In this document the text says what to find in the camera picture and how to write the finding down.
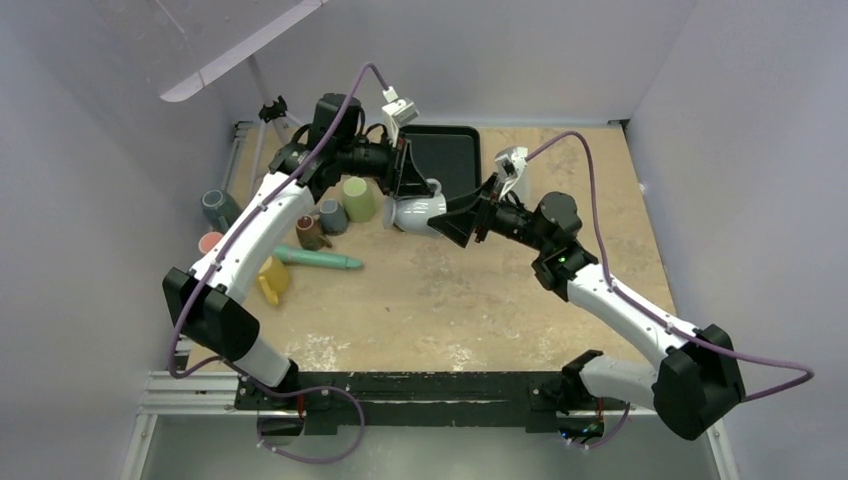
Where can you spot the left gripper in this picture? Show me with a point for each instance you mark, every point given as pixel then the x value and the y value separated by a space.
pixel 406 180

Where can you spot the pink cup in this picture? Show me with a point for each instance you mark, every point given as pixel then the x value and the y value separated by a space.
pixel 209 242

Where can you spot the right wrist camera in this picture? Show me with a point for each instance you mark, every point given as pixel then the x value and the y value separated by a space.
pixel 510 166

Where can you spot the blue patterned mug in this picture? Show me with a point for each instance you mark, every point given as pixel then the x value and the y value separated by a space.
pixel 333 217

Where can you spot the green cup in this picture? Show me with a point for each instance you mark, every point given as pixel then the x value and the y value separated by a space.
pixel 358 200

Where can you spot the dark teal mug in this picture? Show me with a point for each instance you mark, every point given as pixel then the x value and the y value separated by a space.
pixel 220 209

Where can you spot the black tray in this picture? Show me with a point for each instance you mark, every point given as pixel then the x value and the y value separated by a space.
pixel 450 154

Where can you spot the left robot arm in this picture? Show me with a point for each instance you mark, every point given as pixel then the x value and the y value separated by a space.
pixel 205 301

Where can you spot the teal cylinder toy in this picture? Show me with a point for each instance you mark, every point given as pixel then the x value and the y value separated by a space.
pixel 296 256

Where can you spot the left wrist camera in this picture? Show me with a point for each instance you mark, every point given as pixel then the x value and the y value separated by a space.
pixel 397 113

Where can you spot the white mug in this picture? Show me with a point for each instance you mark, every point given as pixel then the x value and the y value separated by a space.
pixel 412 215

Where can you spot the yellow mug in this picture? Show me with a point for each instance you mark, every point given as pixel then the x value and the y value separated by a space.
pixel 273 280

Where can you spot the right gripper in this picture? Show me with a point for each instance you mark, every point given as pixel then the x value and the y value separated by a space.
pixel 465 213

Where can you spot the brown mug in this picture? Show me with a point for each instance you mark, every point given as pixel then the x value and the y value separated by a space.
pixel 310 234

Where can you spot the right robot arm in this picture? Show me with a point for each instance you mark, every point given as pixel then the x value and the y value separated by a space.
pixel 690 378

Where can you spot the aluminium rail frame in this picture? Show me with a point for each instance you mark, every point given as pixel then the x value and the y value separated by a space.
pixel 190 429

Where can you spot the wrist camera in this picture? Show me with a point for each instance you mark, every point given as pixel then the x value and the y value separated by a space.
pixel 397 113
pixel 510 166

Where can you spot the tripod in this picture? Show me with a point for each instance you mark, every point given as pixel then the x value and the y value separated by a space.
pixel 274 115

